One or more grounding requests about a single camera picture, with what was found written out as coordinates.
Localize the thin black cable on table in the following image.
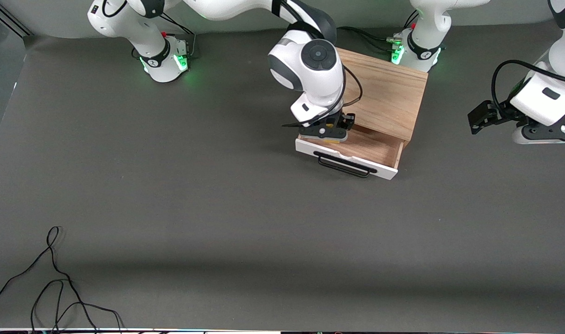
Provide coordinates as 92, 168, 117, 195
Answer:
0, 226, 124, 334

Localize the black arm base cable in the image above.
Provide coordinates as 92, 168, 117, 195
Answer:
336, 9, 420, 52
131, 8, 197, 60

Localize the black right arm base cable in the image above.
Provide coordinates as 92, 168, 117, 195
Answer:
131, 8, 197, 60

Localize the wooden drawer cabinet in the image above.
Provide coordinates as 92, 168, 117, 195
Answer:
336, 47, 428, 170

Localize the white-fronted drawer with black handle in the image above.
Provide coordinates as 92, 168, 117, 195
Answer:
295, 126, 405, 180

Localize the black left arm base cable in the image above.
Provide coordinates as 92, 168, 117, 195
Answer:
336, 9, 420, 52

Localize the dark metal frame rail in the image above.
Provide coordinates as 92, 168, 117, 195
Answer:
0, 8, 33, 38

